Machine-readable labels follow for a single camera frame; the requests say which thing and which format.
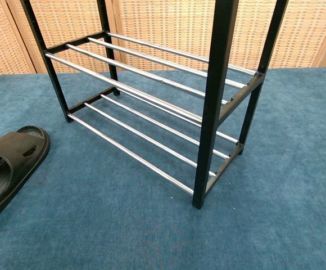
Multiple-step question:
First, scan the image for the black rubber slipper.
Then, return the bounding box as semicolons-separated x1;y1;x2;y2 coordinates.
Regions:
0;125;51;227

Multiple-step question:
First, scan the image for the black metal shoe rack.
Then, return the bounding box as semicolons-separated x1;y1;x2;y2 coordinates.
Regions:
20;0;289;210

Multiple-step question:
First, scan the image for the blue carpet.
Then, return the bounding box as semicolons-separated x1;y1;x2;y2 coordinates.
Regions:
0;65;326;270

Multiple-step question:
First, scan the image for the woven rattan folding screen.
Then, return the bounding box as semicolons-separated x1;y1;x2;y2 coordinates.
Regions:
0;0;326;77

